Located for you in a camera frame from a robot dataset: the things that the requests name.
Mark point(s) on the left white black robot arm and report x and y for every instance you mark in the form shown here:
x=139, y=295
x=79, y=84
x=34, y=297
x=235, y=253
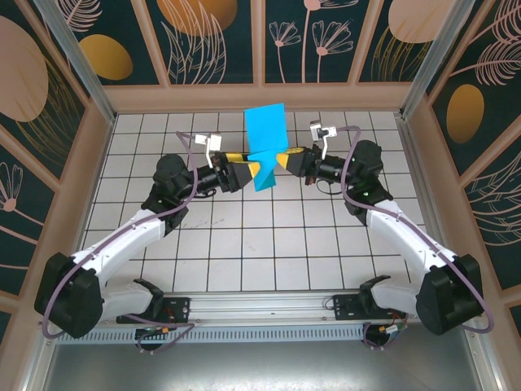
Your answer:
x=122, y=240

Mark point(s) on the aluminium frame post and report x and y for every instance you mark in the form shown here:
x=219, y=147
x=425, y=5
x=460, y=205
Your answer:
x=437, y=57
x=77, y=65

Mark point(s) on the aluminium mounting rail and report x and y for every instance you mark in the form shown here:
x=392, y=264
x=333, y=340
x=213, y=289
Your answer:
x=260, y=305

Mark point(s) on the aluminium side rail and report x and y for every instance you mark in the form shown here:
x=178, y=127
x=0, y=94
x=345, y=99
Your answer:
x=413, y=155

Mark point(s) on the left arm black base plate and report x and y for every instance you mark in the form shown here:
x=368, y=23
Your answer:
x=179, y=305

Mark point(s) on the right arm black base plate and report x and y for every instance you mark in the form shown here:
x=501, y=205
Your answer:
x=346, y=305

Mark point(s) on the brushed metal panel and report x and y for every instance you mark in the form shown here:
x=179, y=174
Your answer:
x=260, y=366

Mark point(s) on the blue paper sheet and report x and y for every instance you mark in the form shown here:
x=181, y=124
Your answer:
x=264, y=130

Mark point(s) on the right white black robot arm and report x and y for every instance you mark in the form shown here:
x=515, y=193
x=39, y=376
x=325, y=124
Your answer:
x=407, y=236

